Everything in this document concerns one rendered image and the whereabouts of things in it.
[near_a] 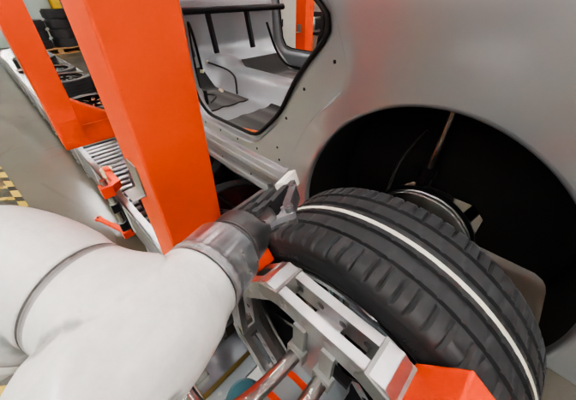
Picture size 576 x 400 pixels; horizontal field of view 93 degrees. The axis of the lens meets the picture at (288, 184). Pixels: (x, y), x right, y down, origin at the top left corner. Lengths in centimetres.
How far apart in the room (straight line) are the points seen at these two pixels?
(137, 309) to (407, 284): 36
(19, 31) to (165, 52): 193
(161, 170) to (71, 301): 47
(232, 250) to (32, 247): 16
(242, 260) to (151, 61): 45
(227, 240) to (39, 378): 16
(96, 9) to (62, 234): 39
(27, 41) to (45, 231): 225
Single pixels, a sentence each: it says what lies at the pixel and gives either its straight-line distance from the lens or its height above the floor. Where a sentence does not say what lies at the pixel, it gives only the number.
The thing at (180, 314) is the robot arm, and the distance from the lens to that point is 24.
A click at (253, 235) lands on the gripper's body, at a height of 130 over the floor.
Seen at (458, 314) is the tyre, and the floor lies 115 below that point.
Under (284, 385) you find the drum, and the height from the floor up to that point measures 91.
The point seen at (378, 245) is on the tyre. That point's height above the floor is 118.
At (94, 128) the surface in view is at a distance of 269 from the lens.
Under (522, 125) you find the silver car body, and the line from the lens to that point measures 70.
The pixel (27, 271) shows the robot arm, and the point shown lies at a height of 135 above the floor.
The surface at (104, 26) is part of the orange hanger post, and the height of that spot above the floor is 148.
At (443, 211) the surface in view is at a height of 99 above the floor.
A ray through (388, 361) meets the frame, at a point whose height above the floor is 112.
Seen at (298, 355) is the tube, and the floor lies 102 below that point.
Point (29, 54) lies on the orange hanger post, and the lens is 254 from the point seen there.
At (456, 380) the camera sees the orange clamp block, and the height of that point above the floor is 115.
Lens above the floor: 153
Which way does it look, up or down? 36 degrees down
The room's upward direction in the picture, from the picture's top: straight up
